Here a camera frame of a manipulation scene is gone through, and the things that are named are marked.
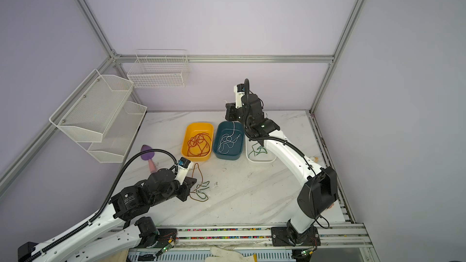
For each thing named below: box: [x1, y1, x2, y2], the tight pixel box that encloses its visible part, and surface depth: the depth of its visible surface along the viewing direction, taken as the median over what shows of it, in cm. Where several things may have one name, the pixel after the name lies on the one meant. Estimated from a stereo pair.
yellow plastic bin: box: [180, 122, 215, 162], surface depth 106 cm
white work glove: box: [204, 246, 258, 262], surface depth 71 cm
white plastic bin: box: [245, 134, 277, 164], surface depth 100 cm
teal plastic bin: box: [212, 120, 245, 161], surface depth 103 cm
